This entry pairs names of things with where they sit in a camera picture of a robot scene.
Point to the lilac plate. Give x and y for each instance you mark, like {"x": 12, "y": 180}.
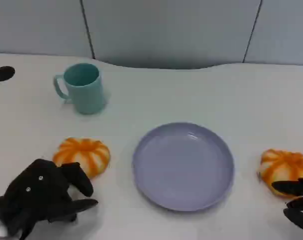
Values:
{"x": 182, "y": 167}

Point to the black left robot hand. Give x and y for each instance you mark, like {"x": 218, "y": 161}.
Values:
{"x": 79, "y": 177}

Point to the pale green mug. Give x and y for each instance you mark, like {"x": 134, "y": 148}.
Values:
{"x": 87, "y": 95}

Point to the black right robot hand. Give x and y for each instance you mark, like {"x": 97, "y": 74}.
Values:
{"x": 297, "y": 190}

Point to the orange and white bread roll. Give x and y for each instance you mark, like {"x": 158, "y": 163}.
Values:
{"x": 284, "y": 165}
{"x": 84, "y": 155}

